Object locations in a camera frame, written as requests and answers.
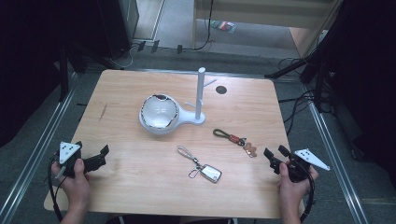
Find silver rectangular tag keychain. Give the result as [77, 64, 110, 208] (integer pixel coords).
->
[176, 145, 223, 184]

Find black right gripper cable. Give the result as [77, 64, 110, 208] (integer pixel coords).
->
[298, 166, 316, 224]

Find white hook stand with dish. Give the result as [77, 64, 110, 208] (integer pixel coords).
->
[138, 66, 218, 135]

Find black floor cables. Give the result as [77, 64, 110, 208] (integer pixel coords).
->
[277, 57, 321, 136]

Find dark curtain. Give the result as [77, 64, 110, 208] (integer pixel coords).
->
[314, 0, 396, 188]
[0, 0, 104, 148]

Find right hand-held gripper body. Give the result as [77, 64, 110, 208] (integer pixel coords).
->
[270, 147, 332, 184]

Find person's right hand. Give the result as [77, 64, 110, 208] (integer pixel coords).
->
[276, 161, 320, 216]

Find person's left hand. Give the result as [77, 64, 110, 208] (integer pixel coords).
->
[50, 158, 92, 214]

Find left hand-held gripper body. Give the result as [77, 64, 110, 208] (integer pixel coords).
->
[57, 141, 107, 179]

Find black metal stand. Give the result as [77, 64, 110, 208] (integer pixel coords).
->
[264, 46, 331, 113]

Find black cabinet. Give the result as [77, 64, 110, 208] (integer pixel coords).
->
[94, 0, 140, 61]

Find metal floor rail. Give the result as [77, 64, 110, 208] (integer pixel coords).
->
[306, 101, 371, 224]
[0, 71, 78, 224]

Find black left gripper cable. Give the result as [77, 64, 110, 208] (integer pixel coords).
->
[47, 157, 68, 222]

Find person's dark clothing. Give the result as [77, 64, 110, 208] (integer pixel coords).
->
[104, 214, 236, 224]

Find black hanging cable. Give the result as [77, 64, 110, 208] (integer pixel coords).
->
[192, 0, 217, 51]

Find colourful packet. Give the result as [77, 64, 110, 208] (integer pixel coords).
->
[210, 20, 237, 35]

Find white floor cable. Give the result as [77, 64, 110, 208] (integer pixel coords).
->
[109, 45, 138, 70]

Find green cord bear keychain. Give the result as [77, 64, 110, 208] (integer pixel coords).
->
[212, 128, 259, 159]

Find light wooden shelf unit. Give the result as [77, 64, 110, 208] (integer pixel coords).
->
[191, 0, 345, 59]

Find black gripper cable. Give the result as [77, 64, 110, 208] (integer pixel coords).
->
[47, 157, 68, 222]
[298, 166, 316, 224]

